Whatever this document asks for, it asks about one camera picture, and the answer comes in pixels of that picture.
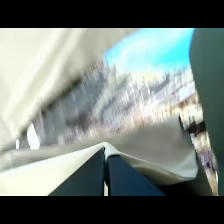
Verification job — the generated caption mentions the beige pants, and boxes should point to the beige pants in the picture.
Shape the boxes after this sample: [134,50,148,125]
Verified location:
[0,27,214,197]

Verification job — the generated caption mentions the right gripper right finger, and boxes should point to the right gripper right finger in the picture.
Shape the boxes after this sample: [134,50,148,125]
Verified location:
[105,154,167,197]

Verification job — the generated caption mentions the dark green garment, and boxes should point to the dark green garment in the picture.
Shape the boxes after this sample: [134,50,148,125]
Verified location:
[188,27,224,197]

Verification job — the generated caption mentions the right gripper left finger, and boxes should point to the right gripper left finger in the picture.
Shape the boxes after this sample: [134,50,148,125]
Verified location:
[48,147,106,197]

